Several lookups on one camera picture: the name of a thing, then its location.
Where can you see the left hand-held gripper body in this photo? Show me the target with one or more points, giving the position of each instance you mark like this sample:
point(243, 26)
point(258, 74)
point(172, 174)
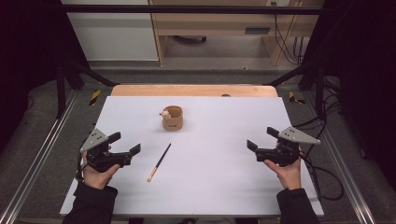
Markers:
point(98, 155)

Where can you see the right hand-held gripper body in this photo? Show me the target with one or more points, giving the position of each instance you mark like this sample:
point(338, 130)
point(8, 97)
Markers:
point(285, 154)

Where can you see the makeup brush with gold ferrule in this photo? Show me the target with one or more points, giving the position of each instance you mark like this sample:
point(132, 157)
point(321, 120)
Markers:
point(159, 161)

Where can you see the tan cup with bear figure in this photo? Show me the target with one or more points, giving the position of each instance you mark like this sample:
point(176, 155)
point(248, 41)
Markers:
point(173, 123)

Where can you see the person's right hand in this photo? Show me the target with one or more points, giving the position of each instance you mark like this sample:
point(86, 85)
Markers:
point(289, 175)

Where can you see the person's left hand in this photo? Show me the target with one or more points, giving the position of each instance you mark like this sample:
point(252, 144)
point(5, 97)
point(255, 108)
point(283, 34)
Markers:
point(98, 179)

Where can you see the light wooden table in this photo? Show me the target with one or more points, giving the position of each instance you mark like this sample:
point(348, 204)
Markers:
point(186, 90)

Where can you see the white cabinet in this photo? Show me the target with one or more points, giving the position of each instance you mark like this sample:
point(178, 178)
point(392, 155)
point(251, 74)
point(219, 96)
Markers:
point(112, 37)

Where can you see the black curtain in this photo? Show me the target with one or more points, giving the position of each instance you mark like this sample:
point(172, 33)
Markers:
point(28, 62)
point(364, 77)

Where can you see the chair base leg with caster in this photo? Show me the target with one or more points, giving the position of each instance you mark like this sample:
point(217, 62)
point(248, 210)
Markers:
point(190, 39)

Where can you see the light wooden desk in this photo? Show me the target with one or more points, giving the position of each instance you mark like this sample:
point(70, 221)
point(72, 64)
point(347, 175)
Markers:
point(218, 21)

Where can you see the aluminium floor rail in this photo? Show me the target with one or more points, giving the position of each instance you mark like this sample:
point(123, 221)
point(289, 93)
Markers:
point(37, 158)
point(341, 161)

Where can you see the black diagonal frame strut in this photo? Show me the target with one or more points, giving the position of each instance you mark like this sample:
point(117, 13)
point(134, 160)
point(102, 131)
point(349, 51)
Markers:
point(289, 74)
point(90, 73)

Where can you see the black frame post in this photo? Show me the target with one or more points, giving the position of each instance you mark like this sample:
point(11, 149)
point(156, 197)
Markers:
point(61, 93)
point(319, 93)

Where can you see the black horizontal frame bar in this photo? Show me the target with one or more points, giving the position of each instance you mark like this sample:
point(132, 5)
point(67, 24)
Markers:
point(186, 9)

